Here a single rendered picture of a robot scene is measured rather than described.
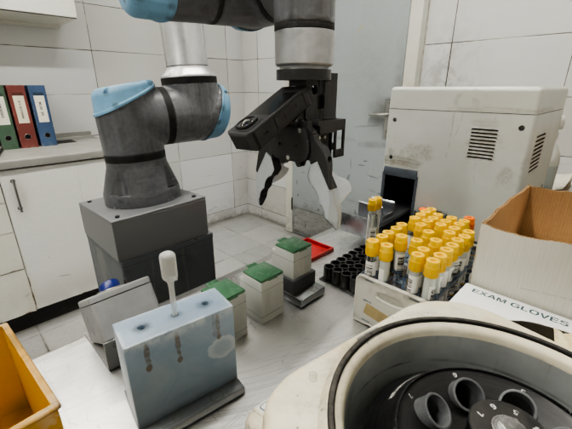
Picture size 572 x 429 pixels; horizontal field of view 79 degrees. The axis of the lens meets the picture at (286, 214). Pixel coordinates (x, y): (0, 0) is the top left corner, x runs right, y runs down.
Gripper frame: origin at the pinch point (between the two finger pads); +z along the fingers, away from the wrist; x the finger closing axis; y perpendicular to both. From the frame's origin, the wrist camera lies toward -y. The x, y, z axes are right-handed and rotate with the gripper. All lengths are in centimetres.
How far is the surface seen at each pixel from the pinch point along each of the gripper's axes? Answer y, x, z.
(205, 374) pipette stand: -20.9, -7.7, 8.5
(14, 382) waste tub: -33.9, 4.2, 8.1
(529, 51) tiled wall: 170, 7, -34
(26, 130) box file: 7, 192, 3
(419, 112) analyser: 38.3, -0.7, -13.0
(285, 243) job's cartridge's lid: -0.9, 0.4, 3.8
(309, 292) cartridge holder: -0.3, -3.8, 10.6
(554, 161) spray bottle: 73, -22, -1
